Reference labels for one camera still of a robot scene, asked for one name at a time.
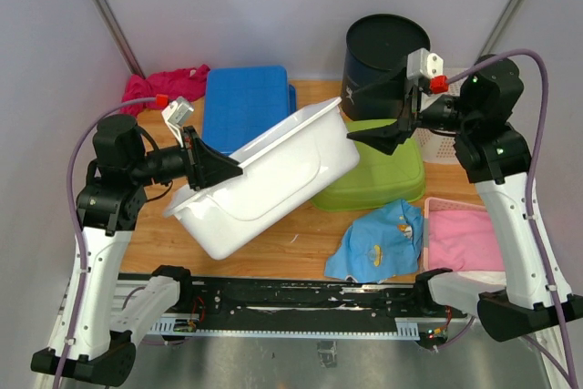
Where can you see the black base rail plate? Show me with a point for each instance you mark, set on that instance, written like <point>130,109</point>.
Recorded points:
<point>293,306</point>

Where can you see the green plastic basin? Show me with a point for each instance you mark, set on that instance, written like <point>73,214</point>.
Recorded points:
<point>376,180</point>

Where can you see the pink perforated basket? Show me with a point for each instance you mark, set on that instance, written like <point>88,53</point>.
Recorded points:
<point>430,234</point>

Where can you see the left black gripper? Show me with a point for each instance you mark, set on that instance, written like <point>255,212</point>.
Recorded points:
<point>203,167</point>

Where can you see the white plastic tub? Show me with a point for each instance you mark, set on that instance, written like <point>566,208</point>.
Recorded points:
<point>281,169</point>

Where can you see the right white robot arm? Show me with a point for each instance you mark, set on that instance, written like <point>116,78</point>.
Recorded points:
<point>500,164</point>

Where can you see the white perforated basket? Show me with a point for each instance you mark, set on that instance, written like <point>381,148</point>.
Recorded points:
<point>437,149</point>

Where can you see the magenta cloth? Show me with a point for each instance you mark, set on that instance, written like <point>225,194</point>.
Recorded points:
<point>190,83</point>

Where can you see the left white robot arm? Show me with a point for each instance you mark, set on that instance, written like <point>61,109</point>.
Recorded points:
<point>93,345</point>

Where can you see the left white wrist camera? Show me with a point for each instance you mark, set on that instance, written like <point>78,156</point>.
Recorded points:
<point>175,114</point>

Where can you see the pink cloth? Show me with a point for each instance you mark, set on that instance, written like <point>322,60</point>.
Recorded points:
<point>464,243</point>

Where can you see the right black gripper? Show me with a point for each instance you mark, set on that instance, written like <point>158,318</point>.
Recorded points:
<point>384,138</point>

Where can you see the blue plastic tub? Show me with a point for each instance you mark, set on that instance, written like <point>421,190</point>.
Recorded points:
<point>243,102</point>

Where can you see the left aluminium frame post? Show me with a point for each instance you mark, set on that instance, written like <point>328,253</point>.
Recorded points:
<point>115,30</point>

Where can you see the large black cylindrical container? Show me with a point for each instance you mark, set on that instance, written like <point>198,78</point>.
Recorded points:
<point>377,47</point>

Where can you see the blue patterned cloth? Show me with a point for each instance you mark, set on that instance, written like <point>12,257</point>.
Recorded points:
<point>380,245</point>

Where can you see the aluminium frame post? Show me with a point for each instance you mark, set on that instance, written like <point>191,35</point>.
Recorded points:
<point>505,15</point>
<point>115,30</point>

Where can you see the right aluminium frame post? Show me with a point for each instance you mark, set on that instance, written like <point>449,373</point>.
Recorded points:
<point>505,15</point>

